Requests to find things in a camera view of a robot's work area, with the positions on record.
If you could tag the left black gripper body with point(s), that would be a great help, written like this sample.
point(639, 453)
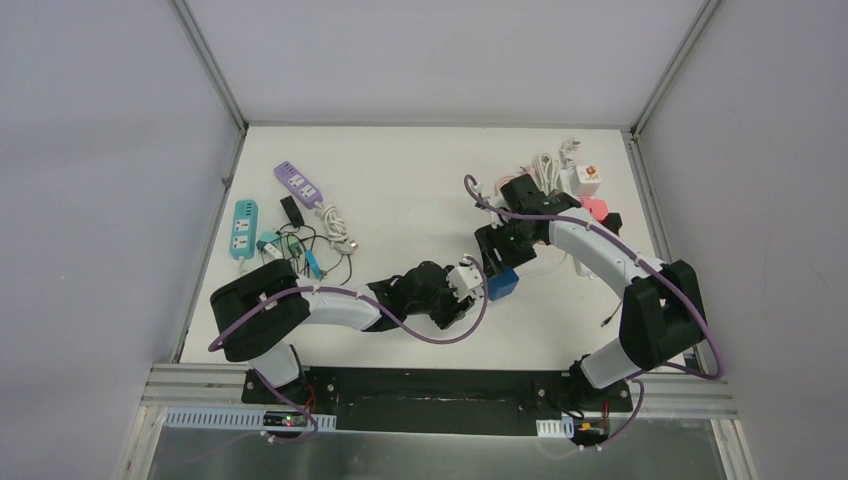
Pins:
point(452, 307)

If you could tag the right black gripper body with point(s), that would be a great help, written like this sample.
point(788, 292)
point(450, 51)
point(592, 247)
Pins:
point(510, 242)

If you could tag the dark blue cube adapter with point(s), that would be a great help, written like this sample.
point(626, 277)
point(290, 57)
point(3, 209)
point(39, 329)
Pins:
point(502, 284)

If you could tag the light blue plug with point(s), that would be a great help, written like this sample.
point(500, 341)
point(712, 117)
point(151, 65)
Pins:
point(313, 265)

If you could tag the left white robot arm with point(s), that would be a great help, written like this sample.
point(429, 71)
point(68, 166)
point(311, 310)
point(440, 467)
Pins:
point(255, 313)

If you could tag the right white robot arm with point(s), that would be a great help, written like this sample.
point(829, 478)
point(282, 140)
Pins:
point(661, 306)

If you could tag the pink plug adapter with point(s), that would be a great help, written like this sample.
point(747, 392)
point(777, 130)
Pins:
point(597, 208)

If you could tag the white multi-plug adapter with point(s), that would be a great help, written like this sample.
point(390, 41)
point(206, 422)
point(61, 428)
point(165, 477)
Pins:
point(270, 249)

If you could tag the white long power strip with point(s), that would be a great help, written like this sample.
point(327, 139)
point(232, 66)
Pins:
point(582, 270)

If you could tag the white cube adapter orange sticker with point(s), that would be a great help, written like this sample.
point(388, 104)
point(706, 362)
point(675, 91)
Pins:
point(586, 180)

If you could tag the green USB charger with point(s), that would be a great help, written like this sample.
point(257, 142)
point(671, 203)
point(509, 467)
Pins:
point(293, 244)

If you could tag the black charger brick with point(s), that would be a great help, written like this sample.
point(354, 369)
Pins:
point(292, 211)

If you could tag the teal charger block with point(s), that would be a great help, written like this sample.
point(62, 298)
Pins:
point(265, 239)

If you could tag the purple power strip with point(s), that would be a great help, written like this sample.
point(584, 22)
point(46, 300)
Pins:
point(298, 185)

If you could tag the teal power strip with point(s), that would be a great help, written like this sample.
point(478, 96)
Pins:
point(244, 230)

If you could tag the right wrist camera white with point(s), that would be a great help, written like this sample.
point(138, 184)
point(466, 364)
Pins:
point(480, 201)

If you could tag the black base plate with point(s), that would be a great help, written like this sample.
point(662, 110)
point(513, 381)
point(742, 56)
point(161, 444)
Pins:
point(434, 401)

